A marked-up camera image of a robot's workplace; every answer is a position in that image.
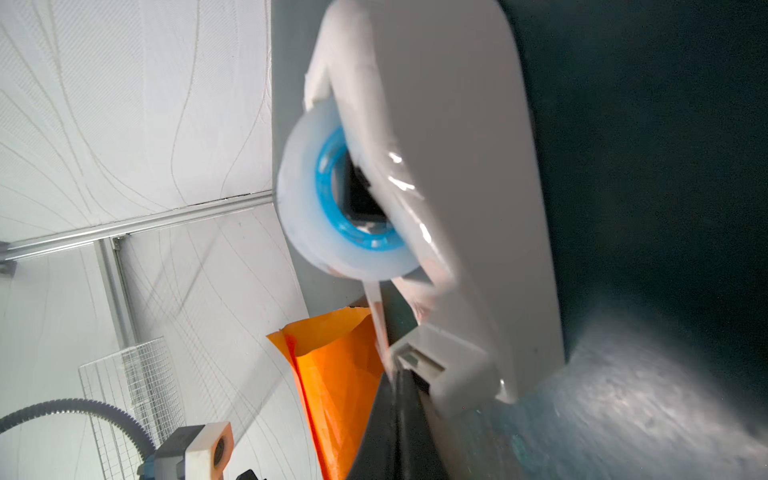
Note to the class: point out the orange wrapping paper sheet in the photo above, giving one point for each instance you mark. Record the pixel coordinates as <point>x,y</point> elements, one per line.
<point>337,371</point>

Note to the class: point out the white wire basket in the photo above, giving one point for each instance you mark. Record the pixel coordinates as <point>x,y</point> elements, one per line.
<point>139,380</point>

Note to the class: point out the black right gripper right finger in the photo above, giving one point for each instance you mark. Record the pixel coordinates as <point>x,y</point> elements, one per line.
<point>416,454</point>

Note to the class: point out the clear tape piece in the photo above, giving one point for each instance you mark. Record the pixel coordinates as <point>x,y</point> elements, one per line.
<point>374,298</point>

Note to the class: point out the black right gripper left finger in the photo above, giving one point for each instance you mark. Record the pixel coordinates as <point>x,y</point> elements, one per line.
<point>377,454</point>

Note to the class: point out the clear tape roll blue core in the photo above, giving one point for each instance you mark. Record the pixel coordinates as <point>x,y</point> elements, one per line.
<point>326,211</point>

